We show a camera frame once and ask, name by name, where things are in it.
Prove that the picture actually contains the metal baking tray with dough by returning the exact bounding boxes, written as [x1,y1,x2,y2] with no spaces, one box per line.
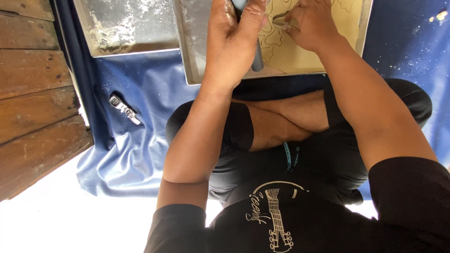
[172,0,373,86]

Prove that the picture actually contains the person's right hand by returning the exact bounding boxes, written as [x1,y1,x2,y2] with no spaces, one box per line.
[281,0,347,54]

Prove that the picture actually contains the person's black shorts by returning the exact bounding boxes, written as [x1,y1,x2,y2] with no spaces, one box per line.
[165,78,433,207]

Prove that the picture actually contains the brown wooden plank door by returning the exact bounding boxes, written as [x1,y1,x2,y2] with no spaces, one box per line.
[0,0,95,203]

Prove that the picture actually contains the black guitar print shirt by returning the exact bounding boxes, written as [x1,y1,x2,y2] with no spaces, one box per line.
[143,156,450,253]

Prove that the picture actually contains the grey pipe rolling pin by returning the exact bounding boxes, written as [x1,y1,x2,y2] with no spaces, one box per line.
[231,0,264,72]

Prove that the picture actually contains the person's left hand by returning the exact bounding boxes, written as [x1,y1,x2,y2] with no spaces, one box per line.
[200,0,268,93]

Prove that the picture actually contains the small yellow dough scrap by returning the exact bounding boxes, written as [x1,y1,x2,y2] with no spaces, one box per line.
[428,10,449,23]

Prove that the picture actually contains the silver metal wristwatch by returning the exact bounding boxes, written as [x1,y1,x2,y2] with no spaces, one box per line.
[109,94,141,126]

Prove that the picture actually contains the white flour residue heap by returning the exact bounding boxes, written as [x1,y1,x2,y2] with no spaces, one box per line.
[89,10,138,54]

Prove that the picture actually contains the floured empty metal tray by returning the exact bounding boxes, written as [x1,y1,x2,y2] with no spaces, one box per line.
[72,0,180,58]

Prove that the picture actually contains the person's crossed bare legs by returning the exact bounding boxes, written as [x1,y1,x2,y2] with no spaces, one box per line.
[231,89,330,152]

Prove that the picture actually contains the blue floor cloth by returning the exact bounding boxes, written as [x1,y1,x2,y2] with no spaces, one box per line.
[52,0,450,199]

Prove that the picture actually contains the rolled cut dough sheet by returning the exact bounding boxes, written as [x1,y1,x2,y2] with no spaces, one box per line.
[258,0,363,75]

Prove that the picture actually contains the teal lanyard strap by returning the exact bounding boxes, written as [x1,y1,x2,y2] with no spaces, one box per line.
[283,141,300,173]

